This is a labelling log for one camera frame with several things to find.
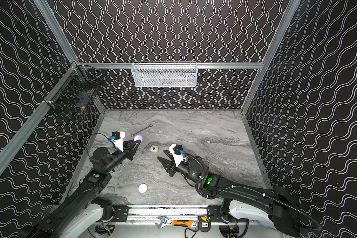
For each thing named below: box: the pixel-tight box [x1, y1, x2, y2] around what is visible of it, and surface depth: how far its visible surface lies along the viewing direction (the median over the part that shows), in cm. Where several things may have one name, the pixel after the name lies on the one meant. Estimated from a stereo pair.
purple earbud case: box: [133, 134, 143, 143], surface depth 75 cm
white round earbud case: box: [137, 182, 148, 194], surface depth 83 cm
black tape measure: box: [197, 215, 211, 233], surface depth 71 cm
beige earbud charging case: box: [149, 145, 159, 153], surface depth 99 cm
